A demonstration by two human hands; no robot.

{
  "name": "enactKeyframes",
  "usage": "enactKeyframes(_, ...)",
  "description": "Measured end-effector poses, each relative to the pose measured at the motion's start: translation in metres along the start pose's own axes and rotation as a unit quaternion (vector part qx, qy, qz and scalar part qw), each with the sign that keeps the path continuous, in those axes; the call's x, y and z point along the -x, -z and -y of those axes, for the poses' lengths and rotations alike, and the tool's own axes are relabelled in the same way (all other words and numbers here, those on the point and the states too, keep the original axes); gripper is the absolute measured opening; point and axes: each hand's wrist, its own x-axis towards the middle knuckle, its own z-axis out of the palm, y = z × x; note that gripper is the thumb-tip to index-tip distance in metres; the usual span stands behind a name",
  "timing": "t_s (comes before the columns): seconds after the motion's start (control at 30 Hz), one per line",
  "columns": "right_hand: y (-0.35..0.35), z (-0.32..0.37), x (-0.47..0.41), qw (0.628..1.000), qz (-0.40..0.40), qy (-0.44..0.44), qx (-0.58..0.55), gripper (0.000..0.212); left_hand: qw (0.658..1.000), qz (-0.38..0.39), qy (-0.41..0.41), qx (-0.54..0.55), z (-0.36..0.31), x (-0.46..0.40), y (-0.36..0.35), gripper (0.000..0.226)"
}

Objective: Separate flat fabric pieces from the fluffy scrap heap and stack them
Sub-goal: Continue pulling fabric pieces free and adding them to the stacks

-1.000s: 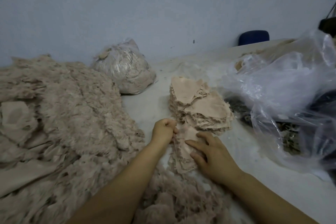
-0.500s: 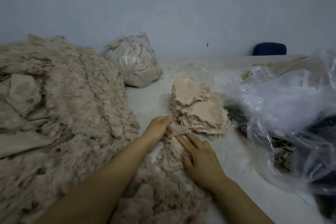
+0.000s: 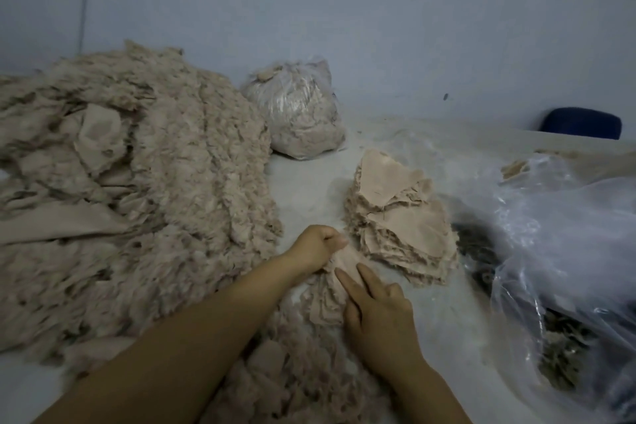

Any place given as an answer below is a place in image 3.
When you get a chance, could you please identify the large clear plastic bag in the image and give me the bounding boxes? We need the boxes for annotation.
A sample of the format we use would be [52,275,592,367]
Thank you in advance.
[457,145,636,424]

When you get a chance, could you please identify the blue chair back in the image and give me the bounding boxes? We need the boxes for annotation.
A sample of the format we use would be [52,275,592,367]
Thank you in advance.
[539,107,623,140]

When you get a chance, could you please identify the beige scrap strips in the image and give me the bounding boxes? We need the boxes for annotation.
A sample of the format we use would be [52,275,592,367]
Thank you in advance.
[199,280,399,424]

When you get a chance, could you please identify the person's left hand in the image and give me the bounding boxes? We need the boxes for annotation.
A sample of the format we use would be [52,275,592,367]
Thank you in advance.
[283,225,351,281]

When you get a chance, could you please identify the person's left forearm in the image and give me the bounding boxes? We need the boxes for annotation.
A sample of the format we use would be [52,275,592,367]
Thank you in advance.
[34,254,304,424]

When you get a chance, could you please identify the person's right hand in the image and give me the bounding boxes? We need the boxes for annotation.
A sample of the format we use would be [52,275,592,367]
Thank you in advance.
[334,262,429,385]

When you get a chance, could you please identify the clear bag of beige scraps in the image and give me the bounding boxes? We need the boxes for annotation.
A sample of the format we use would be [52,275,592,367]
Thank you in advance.
[241,56,349,162]

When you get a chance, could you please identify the large pile beige fabric scraps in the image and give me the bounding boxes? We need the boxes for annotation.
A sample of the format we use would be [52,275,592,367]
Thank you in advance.
[0,41,284,370]

